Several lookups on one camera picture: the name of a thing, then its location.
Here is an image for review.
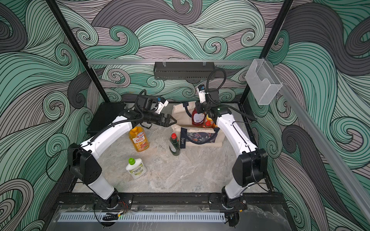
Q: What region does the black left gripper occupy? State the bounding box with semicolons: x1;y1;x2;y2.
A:
143;113;177;129

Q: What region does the yellow-green soap bottle red cap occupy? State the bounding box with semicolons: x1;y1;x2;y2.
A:
203;120;213;128

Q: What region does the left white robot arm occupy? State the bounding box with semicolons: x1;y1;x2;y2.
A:
67;110;177;208

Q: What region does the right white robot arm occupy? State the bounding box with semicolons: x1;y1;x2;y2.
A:
196;102;268;200

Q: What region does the cream canvas shopping bag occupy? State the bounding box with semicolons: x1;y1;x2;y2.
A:
171;102;225;148

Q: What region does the large orange soap bottle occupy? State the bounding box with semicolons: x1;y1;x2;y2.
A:
129;126;149;152

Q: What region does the dark green bottle red cap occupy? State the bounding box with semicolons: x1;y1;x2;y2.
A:
169;133;180;156

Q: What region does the white bottle green cap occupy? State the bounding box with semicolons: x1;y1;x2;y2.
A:
126;158;147;179

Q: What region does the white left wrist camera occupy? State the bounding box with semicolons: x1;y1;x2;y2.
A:
155;97;169;114

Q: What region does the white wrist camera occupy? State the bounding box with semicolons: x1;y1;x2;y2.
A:
196;84;206;104
155;97;169;114

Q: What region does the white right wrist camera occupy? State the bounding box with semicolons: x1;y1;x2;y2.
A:
196;84;206;104

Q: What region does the black corrugated left cable hose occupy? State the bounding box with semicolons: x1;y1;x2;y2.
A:
89;89;148;143

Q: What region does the black corrugated cable hose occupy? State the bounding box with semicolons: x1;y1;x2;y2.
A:
89;89;148;143
206;68;258;122

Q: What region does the black corrugated right cable hose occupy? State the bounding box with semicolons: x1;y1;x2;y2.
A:
206;68;258;122

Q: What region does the clear plastic wall bin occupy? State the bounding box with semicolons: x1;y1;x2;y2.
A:
245;59;282;105

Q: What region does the aluminium wall rail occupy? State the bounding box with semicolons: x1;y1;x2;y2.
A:
87;59;253;66

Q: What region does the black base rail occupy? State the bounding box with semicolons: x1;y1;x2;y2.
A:
95;192;284;211

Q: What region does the white slotted cable duct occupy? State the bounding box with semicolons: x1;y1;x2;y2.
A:
57;212;225;223

